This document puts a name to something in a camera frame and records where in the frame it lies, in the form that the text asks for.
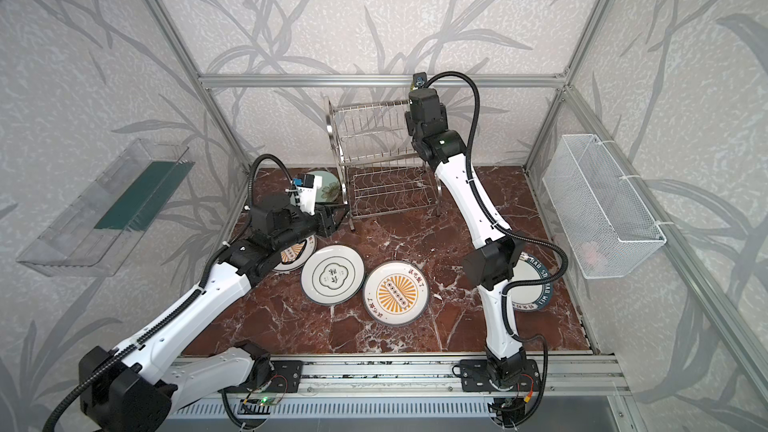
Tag large orange sun plate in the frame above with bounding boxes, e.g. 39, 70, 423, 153
363, 261, 431, 327

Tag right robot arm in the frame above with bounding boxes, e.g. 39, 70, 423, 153
405, 88, 522, 365

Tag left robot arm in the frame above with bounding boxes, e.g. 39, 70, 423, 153
74, 195, 349, 431

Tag stainless steel dish rack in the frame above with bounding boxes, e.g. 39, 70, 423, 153
326, 99, 442, 230

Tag light green flower plate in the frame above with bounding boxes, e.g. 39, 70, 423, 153
291, 170, 341, 206

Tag small orange sun plate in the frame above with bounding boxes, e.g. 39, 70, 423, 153
274, 236, 317, 272

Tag white plate green emblem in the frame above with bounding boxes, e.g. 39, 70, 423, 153
301, 244, 365, 306

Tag clear plastic tray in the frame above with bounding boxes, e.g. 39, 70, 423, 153
17, 139, 195, 277

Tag white plate green rim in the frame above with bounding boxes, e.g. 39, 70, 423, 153
508, 253, 553, 312

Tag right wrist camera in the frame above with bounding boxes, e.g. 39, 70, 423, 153
410, 72, 428, 91

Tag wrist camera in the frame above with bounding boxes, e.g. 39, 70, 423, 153
293, 173, 323, 215
410, 72, 428, 91

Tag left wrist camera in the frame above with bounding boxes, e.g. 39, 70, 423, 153
293, 173, 323, 215

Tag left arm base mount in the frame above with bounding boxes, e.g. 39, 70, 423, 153
224, 360, 304, 394

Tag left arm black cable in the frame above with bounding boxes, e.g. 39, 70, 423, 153
41, 153, 295, 432

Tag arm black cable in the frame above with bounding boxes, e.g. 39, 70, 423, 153
425, 70, 570, 409
41, 153, 295, 432

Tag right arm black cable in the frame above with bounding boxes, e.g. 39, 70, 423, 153
425, 70, 570, 409

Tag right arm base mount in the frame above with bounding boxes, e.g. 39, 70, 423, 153
451, 356, 541, 395

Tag white wire mesh basket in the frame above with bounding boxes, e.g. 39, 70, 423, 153
543, 134, 666, 279

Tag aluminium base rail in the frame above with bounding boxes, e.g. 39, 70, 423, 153
136, 348, 630, 400

